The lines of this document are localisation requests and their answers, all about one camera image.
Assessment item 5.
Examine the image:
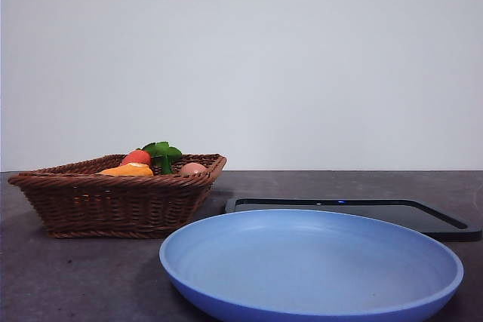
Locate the black rectangular tray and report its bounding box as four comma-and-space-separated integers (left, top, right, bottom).
224, 197, 483, 243

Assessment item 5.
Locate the orange carrot with green leaves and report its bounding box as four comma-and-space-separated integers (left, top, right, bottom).
120, 141, 184, 176

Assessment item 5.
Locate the brown egg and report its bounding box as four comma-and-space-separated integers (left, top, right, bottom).
179, 162, 209, 178

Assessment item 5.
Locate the orange corn cob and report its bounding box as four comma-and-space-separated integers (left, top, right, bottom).
98, 162, 155, 178

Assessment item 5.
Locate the brown wicker basket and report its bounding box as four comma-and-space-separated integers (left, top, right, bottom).
7, 153, 228, 240

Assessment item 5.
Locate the blue plate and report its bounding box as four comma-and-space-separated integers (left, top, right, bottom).
158, 208, 464, 322

